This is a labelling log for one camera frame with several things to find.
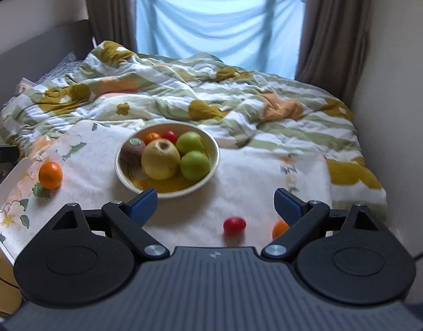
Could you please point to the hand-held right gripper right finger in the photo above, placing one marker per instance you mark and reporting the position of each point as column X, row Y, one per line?
column 287, row 205

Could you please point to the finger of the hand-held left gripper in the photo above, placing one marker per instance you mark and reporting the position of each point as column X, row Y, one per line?
column 4, row 154

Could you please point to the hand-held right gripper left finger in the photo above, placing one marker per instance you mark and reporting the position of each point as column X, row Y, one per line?
column 144, row 207

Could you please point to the medium orange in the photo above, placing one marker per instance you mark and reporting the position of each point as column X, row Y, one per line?
column 278, row 230

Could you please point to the yellow apple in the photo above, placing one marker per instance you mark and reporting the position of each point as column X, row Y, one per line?
column 159, row 160

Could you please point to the large orange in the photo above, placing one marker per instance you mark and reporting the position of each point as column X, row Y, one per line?
column 50, row 175

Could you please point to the brown kiwi with green sticker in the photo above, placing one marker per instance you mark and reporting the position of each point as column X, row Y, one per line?
column 130, row 155

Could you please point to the red cherry tomato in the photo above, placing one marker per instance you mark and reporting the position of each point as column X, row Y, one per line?
column 170, row 136
column 234, row 225

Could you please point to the green apple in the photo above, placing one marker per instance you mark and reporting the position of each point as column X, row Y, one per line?
column 195, row 165
column 189, row 142

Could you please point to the small mandarin orange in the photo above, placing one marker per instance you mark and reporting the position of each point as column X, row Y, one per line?
column 152, row 138

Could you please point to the cream bowl with yellow inside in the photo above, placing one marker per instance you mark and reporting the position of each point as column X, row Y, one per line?
column 213, row 151

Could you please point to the white floral tablecloth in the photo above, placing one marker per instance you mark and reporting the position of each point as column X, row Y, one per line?
column 239, row 186

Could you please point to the white packet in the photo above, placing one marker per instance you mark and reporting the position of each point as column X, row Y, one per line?
column 24, row 84

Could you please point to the patterned grey pillow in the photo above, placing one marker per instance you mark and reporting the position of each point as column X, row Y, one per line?
column 65, row 63

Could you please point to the grey bed headboard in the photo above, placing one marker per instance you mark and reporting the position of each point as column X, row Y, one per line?
column 32, row 48

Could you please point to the green yellow floral blanket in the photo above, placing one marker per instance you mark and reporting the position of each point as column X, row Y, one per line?
column 232, row 103

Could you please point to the grey brown curtain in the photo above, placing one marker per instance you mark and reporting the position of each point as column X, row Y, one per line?
column 332, row 34
column 111, row 10

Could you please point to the light blue window cloth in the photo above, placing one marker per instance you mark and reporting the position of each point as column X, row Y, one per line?
column 215, row 24

